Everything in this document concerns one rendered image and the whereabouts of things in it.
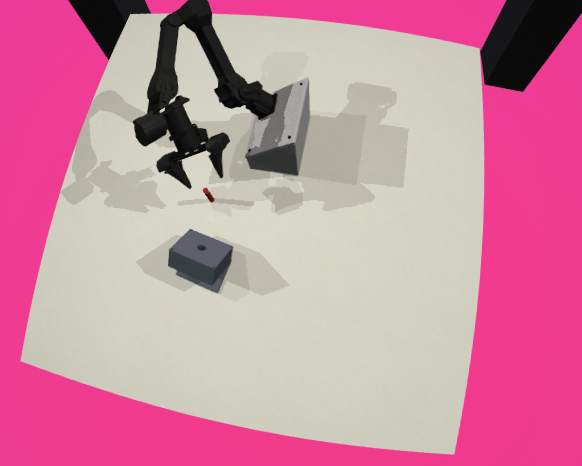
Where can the dark red peg with white band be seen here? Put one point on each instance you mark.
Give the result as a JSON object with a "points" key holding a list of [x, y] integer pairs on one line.
{"points": [[208, 194]]}

